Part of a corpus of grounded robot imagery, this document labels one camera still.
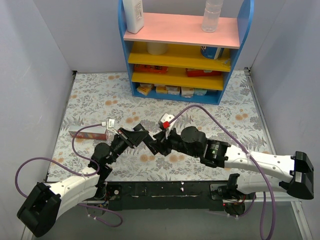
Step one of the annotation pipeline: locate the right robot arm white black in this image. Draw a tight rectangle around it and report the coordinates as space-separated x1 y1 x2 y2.
147 126 314 200

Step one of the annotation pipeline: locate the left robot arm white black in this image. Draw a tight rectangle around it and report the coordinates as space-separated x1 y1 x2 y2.
17 124 149 237

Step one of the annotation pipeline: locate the red snack box on table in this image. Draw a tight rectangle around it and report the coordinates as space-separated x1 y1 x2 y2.
68 125 109 141

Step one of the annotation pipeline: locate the yellow tissue pack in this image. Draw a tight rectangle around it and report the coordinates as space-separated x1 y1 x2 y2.
136 83 154 96

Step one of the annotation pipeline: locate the floral tablecloth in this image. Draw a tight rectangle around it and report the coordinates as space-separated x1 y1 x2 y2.
46 71 274 182

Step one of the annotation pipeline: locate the orange red snack box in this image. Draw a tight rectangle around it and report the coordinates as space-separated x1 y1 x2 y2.
134 64 169 74

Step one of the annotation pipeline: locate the red snack box on shelf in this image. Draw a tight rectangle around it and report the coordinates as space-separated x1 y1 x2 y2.
185 68 222 77

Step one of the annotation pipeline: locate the blue wooden shelf unit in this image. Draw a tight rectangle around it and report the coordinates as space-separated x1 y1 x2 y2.
118 0 255 105

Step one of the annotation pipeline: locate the blue white can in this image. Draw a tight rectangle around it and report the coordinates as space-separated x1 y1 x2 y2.
200 46 224 60

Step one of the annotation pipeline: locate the white plastic bottle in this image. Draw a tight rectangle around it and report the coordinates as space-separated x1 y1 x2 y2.
122 0 144 34

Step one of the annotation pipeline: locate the clear plastic water bottle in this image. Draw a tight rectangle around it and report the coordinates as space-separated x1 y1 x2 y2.
201 0 224 33

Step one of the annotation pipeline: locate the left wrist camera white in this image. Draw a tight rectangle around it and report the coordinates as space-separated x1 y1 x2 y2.
101 118 117 134

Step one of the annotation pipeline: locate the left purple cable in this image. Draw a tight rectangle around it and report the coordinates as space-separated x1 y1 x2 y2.
14 122 124 228

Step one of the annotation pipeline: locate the purple cable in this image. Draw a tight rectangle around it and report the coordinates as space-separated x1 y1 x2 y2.
14 122 124 228
169 104 277 240

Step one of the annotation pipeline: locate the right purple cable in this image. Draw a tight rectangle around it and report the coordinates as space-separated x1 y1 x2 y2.
169 104 277 240

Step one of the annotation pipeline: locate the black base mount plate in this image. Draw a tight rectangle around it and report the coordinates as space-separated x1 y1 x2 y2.
95 180 241 211

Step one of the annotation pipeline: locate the aluminium frame rail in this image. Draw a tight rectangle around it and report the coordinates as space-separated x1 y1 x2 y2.
243 66 313 240

